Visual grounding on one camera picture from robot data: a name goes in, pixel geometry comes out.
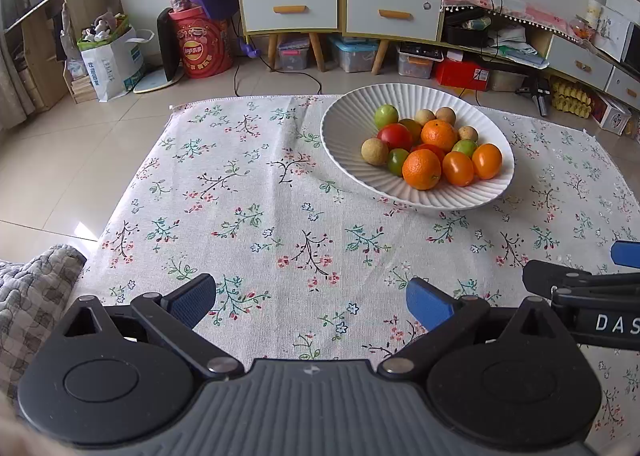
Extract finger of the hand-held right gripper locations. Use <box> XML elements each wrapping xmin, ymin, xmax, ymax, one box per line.
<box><xmin>611</xmin><ymin>241</ymin><xmax>640</xmax><ymax>269</ymax></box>
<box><xmin>522</xmin><ymin>260</ymin><xmax>640</xmax><ymax>309</ymax></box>

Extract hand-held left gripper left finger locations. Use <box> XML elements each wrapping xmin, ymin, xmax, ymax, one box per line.
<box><xmin>42</xmin><ymin>273</ymin><xmax>246</xmax><ymax>382</ymax></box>

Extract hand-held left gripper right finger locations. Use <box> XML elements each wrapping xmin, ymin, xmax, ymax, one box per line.
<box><xmin>377</xmin><ymin>277</ymin><xmax>581</xmax><ymax>380</ymax></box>

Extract orange tomato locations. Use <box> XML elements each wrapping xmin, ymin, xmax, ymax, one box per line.
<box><xmin>441</xmin><ymin>151</ymin><xmax>475</xmax><ymax>187</ymax></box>
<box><xmin>471</xmin><ymin>143</ymin><xmax>503</xmax><ymax>180</ymax></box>

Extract mandarin orange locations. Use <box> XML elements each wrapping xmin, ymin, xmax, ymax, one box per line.
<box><xmin>402</xmin><ymin>149</ymin><xmax>443</xmax><ymax>191</ymax></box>
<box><xmin>420</xmin><ymin>119</ymin><xmax>459</xmax><ymax>153</ymax></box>

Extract green tomato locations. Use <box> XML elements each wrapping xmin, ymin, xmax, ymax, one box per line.
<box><xmin>386</xmin><ymin>148</ymin><xmax>411</xmax><ymax>177</ymax></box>

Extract red tomato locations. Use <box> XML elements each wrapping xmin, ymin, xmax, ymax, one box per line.
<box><xmin>410</xmin><ymin>143</ymin><xmax>447</xmax><ymax>161</ymax></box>
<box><xmin>376</xmin><ymin>123</ymin><xmax>415</xmax><ymax>153</ymax></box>

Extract small yellow tomato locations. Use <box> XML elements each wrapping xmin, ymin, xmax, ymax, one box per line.
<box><xmin>398</xmin><ymin>118</ymin><xmax>423</xmax><ymax>144</ymax></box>

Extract white ribbed plate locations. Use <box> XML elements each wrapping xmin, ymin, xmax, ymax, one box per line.
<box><xmin>320</xmin><ymin>84</ymin><xmax>516</xmax><ymax>211</ymax></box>

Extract floral tablecloth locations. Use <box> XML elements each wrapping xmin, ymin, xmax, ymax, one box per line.
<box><xmin>65</xmin><ymin>94</ymin><xmax>640</xmax><ymax>456</ymax></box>

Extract white printed carton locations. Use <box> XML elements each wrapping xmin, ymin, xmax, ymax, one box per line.
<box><xmin>592</xmin><ymin>93</ymin><xmax>633</xmax><ymax>137</ymax></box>

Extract grey quilted cushion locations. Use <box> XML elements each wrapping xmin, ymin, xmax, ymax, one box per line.
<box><xmin>0</xmin><ymin>244</ymin><xmax>88</xmax><ymax>402</ymax></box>

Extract yellow egg carton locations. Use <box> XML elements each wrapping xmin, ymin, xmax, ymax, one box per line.
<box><xmin>547</xmin><ymin>76</ymin><xmax>598</xmax><ymax>117</ymax></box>

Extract long low wooden cabinet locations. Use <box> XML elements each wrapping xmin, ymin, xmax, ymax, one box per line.
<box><xmin>440</xmin><ymin>6</ymin><xmax>640</xmax><ymax>111</ymax></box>

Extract red cardboard box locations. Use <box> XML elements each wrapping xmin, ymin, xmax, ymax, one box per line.
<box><xmin>434</xmin><ymin>58</ymin><xmax>491</xmax><ymax>91</ymax></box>

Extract white round base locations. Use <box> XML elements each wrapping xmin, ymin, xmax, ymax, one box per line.
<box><xmin>133</xmin><ymin>66</ymin><xmax>185</xmax><ymax>94</ymax></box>

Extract clear box black lid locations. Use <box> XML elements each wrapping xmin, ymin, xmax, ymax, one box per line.
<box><xmin>397</xmin><ymin>42</ymin><xmax>445</xmax><ymax>80</ymax></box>

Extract white paper shopping bag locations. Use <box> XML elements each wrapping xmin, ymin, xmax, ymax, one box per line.
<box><xmin>77</xmin><ymin>26</ymin><xmax>156</xmax><ymax>103</ymax></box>

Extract red printed bucket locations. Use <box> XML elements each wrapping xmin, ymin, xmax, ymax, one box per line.
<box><xmin>168</xmin><ymin>7</ymin><xmax>235</xmax><ymax>80</ymax></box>

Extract black storage bin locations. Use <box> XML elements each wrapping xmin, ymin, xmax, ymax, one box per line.
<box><xmin>444</xmin><ymin>10</ymin><xmax>493</xmax><ymax>47</ymax></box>

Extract clear box blue lid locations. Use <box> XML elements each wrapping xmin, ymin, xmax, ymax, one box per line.
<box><xmin>328</xmin><ymin>34</ymin><xmax>379</xmax><ymax>74</ymax></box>

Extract black flat panel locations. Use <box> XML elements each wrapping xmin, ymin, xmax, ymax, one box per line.
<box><xmin>156</xmin><ymin>7</ymin><xmax>181</xmax><ymax>82</ymax></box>

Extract clear box pink lid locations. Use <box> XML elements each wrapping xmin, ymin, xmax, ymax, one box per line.
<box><xmin>276</xmin><ymin>34</ymin><xmax>312</xmax><ymax>70</ymax></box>

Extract plush toys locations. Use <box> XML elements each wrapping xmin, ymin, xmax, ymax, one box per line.
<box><xmin>80</xmin><ymin>12</ymin><xmax>132</xmax><ymax>44</ymax></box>

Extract tall wooden shelf cabinet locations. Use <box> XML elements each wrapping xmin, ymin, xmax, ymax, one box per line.
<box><xmin>231</xmin><ymin>0</ymin><xmax>346</xmax><ymax>72</ymax></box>

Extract low wooden drawer cabinet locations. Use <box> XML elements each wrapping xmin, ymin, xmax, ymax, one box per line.
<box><xmin>341</xmin><ymin>0</ymin><xmax>445</xmax><ymax>75</ymax></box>

